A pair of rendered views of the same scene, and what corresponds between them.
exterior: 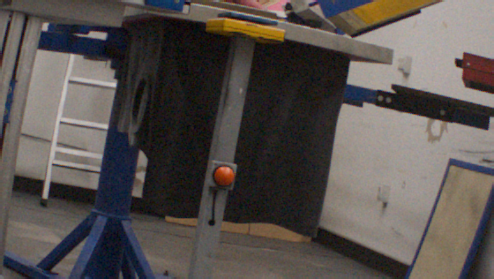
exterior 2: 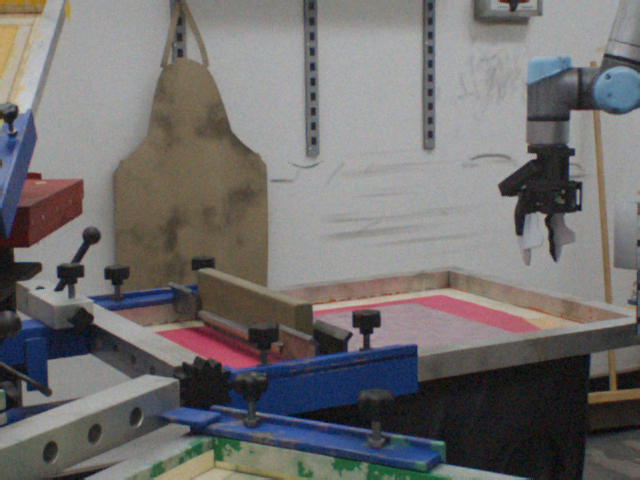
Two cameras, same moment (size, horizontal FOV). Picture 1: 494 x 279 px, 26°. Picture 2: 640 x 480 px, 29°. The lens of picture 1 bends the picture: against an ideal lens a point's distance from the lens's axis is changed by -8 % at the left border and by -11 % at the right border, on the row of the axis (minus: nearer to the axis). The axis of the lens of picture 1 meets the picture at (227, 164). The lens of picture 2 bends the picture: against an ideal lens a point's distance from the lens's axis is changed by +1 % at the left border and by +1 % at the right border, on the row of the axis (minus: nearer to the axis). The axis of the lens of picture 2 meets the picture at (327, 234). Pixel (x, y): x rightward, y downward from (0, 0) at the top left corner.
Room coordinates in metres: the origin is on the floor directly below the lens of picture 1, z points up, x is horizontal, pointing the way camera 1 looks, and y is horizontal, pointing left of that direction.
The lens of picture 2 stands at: (3.38, 2.01, 1.42)
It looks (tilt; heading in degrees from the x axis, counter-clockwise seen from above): 8 degrees down; 257
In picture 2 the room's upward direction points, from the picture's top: 1 degrees counter-clockwise
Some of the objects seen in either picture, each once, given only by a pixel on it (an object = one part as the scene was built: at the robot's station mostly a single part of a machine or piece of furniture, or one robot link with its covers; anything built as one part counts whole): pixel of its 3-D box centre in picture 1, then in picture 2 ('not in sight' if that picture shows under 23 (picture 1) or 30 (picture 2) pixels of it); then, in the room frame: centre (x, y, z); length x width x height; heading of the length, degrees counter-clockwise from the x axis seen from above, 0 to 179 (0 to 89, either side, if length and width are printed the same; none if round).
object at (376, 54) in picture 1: (228, 29); (361, 324); (2.87, 0.06, 0.97); 0.79 x 0.58 x 0.04; 16
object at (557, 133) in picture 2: not in sight; (549, 133); (2.50, -0.03, 1.27); 0.08 x 0.08 x 0.05
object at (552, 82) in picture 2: not in sight; (550, 88); (2.50, -0.03, 1.35); 0.09 x 0.08 x 0.11; 161
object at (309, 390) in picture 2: not in sight; (317, 379); (3.02, 0.39, 0.98); 0.30 x 0.05 x 0.07; 16
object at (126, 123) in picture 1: (147, 89); (453, 456); (2.76, 0.22, 0.79); 0.46 x 0.09 x 0.33; 16
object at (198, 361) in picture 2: not in sight; (198, 385); (3.20, 0.53, 1.02); 0.07 x 0.06 x 0.07; 16
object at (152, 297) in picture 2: not in sight; (162, 310); (3.18, -0.14, 0.98); 0.30 x 0.05 x 0.07; 16
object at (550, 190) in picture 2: not in sight; (550, 180); (2.50, -0.02, 1.19); 0.09 x 0.08 x 0.12; 106
